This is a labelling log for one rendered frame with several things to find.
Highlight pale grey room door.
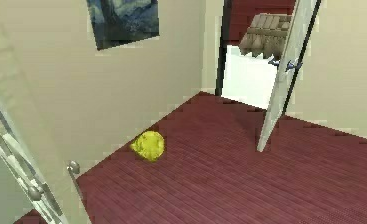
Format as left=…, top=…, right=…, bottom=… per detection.
left=256, top=0, right=323, bottom=153

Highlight dark blue door handle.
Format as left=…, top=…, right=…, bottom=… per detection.
left=268, top=57, right=303, bottom=72

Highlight blue framed wall picture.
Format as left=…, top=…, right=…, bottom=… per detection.
left=86, top=0, right=160, bottom=51

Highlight pale grey mirrored door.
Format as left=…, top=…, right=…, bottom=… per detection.
left=0, top=89, right=69, bottom=224

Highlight round silver door knob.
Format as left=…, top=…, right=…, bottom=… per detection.
left=27, top=185, right=44, bottom=202
left=66, top=160, right=81, bottom=175

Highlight yellow ball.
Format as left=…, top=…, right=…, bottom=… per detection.
left=129, top=130, right=166, bottom=163

